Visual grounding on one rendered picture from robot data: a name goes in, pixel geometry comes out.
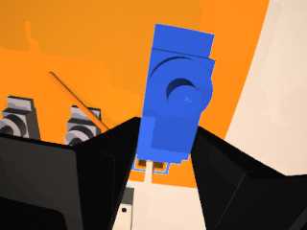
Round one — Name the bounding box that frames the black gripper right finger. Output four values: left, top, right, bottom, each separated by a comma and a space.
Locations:
189, 126, 307, 230

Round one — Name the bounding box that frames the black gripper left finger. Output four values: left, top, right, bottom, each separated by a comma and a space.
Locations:
0, 116, 141, 230

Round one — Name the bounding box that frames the orange flat panel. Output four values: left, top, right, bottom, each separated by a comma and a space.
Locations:
0, 0, 269, 146

